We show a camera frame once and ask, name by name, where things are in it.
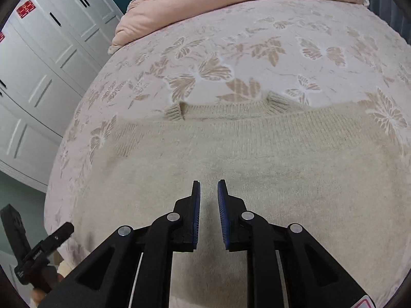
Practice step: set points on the red paper door decoration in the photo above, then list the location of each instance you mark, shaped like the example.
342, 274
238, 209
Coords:
2, 37
26, 10

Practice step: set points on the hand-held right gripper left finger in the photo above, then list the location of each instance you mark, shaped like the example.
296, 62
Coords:
196, 219

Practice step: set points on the bed with butterfly bedspread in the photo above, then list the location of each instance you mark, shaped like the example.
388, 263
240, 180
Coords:
224, 38

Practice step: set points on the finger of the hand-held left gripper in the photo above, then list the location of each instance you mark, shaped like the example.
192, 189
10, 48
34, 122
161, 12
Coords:
57, 235
14, 231

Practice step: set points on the person's left hand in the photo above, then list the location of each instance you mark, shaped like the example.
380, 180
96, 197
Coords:
39, 297

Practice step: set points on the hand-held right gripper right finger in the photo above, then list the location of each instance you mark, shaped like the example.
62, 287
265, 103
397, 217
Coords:
223, 219

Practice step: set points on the white wardrobe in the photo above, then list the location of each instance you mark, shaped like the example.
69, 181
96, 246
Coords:
48, 70

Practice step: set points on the beige knit sweater black hearts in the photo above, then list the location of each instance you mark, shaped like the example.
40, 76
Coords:
257, 157

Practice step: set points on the blue curtain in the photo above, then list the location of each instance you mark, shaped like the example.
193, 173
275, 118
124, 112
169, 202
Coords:
391, 9

